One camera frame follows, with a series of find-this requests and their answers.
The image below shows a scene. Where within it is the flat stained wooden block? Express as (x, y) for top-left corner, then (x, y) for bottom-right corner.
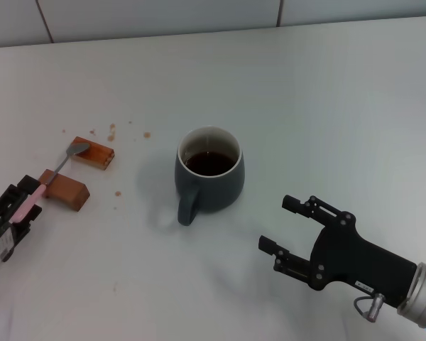
(70, 136), (116, 171)

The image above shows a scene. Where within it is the notched brown wooden block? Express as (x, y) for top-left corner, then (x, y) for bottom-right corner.
(38, 168), (91, 212)

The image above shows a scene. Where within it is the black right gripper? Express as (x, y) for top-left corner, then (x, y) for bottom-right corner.
(258, 194), (418, 310)

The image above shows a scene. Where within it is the dark brown coffee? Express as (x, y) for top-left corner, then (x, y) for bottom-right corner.
(183, 151), (238, 178)

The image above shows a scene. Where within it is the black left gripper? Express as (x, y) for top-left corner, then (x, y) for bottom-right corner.
(0, 174), (43, 276)

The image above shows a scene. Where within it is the pink handled metal spoon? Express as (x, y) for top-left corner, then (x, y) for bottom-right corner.
(13, 142), (92, 224)

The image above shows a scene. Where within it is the right gripper cable with plug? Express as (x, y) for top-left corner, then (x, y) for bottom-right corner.
(353, 293), (386, 323)

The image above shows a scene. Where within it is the grey ceramic mug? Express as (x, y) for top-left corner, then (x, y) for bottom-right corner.
(173, 125), (245, 227)

